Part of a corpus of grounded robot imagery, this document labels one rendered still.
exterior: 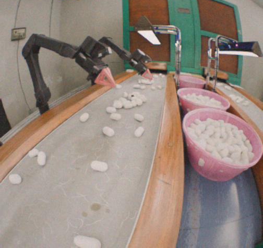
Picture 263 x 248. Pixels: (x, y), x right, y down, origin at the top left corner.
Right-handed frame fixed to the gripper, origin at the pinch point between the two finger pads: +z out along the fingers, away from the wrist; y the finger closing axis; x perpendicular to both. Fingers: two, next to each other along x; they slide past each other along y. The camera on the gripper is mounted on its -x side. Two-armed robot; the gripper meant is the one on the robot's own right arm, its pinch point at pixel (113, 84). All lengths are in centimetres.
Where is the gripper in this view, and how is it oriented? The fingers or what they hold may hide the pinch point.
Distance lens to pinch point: 48.4
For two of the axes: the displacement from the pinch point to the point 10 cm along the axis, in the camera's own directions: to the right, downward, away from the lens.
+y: 2.8, -4.6, 8.4
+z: 7.5, 6.6, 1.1
